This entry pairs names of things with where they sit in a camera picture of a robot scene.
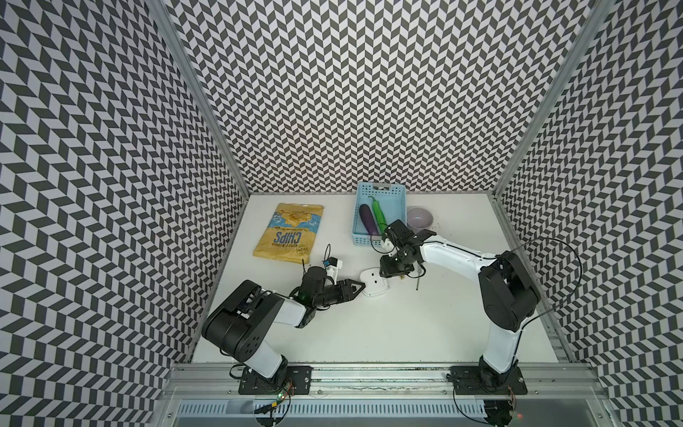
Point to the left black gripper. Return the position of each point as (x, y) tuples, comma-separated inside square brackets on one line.
[(349, 289)]

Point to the white alarm clock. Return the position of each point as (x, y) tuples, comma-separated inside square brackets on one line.
[(375, 283)]

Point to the green toy cucumber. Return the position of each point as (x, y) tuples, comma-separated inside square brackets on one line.
[(379, 216)]

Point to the light blue plastic basket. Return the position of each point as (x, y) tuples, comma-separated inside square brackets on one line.
[(393, 200)]

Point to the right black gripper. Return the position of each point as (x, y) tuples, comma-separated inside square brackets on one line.
[(388, 270)]

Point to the purple toy eggplant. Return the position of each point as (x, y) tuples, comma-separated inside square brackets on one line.
[(366, 216)]

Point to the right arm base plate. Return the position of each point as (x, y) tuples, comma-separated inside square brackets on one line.
[(471, 380)]

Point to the aluminium front rail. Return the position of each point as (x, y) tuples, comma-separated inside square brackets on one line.
[(541, 381)]

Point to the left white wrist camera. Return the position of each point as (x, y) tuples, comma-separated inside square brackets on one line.
[(332, 268)]

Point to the lilac ceramic bowl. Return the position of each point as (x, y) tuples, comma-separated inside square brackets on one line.
[(419, 218)]

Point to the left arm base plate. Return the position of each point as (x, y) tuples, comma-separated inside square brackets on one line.
[(296, 379)]

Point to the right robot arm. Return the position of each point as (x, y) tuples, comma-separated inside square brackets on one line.
[(509, 295)]

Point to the yellow blue chips bag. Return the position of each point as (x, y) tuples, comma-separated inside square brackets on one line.
[(291, 233)]

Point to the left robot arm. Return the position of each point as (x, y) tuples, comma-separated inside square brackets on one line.
[(238, 327)]

